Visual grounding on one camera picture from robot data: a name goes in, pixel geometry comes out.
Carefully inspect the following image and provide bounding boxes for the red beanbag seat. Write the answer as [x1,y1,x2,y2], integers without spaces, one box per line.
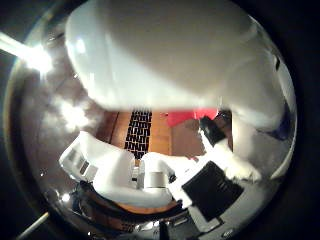
[165,108,220,128]

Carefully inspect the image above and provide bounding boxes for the wooden cabinet with black grille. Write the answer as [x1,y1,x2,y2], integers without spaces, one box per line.
[95,109,204,158]

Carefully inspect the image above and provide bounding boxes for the bright tube lamp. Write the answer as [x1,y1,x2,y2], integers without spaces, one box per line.
[0,31,54,76]

